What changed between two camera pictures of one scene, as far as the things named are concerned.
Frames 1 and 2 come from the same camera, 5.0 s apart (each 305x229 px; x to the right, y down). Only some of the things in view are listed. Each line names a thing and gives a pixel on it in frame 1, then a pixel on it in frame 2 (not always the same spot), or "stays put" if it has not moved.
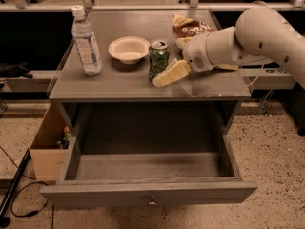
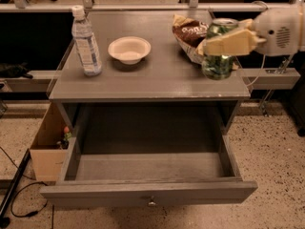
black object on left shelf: x=14 y=70 stays put
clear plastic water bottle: x=82 y=31 stays put
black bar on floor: x=5 y=221 stays put
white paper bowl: x=130 y=50 stays put
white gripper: x=194 y=52 → x=275 y=32
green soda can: x=159 y=52 → x=219 y=67
